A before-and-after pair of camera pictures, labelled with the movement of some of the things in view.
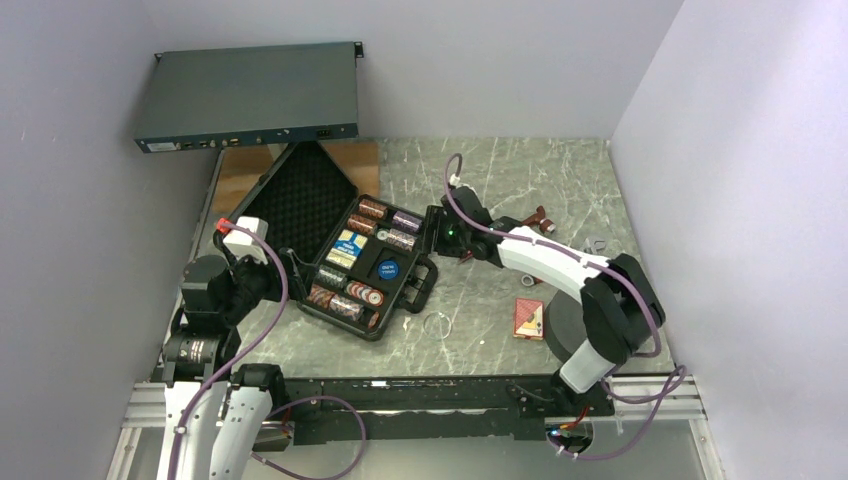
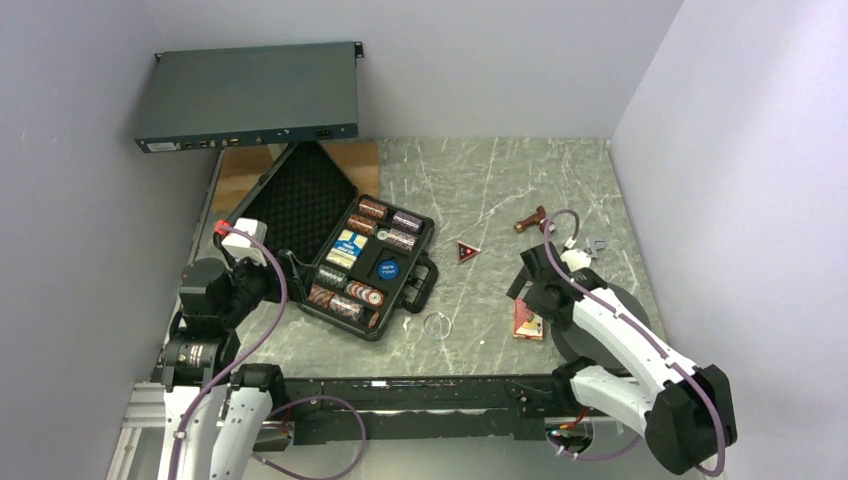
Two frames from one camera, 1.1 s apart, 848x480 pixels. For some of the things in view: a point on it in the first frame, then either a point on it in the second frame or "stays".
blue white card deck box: x=346 y=249 stays
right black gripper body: x=448 y=238 → x=534 y=299
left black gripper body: x=295 y=290 stays
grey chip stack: x=400 y=239 stays
